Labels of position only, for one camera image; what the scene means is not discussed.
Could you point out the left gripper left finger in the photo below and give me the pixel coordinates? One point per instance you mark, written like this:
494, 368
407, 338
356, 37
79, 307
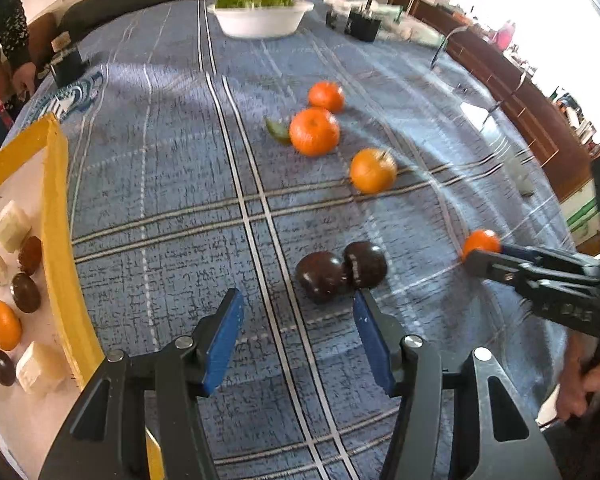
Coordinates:
189, 368

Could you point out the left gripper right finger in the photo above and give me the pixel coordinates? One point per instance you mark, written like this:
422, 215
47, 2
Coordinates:
407, 367

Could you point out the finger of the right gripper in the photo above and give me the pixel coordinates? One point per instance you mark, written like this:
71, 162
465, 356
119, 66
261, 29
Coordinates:
571, 300
554, 259

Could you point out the small orange tangerine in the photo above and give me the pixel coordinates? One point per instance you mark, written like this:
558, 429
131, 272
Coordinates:
327, 95
486, 240

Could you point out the dark plum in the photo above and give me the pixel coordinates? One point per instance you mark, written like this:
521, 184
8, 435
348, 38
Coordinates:
365, 264
322, 276
25, 293
7, 370

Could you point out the operator right hand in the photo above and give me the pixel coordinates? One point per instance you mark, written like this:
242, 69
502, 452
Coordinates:
574, 383

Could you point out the brown wooden cabinet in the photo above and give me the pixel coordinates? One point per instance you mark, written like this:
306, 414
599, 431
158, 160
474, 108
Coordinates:
563, 158

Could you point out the yellow-rimmed white tray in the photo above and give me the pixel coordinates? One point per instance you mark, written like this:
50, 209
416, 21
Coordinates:
34, 173

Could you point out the red jujube date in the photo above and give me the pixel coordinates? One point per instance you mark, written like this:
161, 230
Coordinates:
30, 255

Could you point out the blue plaid tablecloth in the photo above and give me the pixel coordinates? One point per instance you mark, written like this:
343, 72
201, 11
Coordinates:
177, 192

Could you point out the large white sugarcane chunk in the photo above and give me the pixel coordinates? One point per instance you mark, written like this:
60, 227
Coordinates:
15, 226

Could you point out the orange tangerine with leaf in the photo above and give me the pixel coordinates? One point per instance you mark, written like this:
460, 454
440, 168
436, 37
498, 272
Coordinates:
313, 132

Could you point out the white cloth pile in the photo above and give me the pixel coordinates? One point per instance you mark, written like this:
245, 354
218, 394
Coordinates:
395, 23

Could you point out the black cup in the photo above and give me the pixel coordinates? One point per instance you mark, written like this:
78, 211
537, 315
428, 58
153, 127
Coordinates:
363, 27

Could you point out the black jar with cork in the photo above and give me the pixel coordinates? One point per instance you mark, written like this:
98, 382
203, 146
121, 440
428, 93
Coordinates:
66, 64

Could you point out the person in dark apron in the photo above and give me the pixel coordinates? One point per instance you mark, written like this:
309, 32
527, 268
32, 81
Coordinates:
17, 71

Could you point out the white bowl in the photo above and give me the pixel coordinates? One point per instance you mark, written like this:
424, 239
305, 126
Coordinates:
261, 23

